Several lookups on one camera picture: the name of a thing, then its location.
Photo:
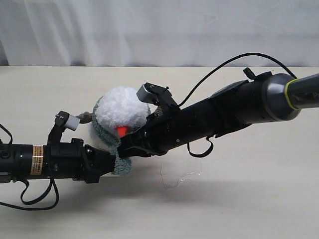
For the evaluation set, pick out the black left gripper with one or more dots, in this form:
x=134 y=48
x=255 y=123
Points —
x=77 y=161

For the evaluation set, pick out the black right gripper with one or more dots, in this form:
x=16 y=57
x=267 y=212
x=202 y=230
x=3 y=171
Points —
x=195 y=122

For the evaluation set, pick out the green fuzzy scarf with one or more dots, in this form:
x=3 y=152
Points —
x=113 y=117

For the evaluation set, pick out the white plush snowman toy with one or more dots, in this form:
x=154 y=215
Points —
x=86 y=117

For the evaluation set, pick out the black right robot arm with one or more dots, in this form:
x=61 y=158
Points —
x=268 y=98

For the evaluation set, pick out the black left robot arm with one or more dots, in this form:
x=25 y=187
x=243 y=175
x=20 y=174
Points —
x=21 y=162

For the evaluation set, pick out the clear tape piece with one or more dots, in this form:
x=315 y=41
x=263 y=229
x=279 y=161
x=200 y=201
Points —
x=174 y=174

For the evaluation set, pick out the white backdrop curtain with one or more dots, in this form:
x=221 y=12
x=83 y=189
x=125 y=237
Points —
x=162 y=33

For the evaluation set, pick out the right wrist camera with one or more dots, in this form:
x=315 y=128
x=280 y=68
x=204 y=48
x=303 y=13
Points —
x=158 y=96

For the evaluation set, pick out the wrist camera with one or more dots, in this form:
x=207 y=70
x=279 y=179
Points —
x=158 y=96
x=63 y=121

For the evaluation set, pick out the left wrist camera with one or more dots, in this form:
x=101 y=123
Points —
x=63 y=121

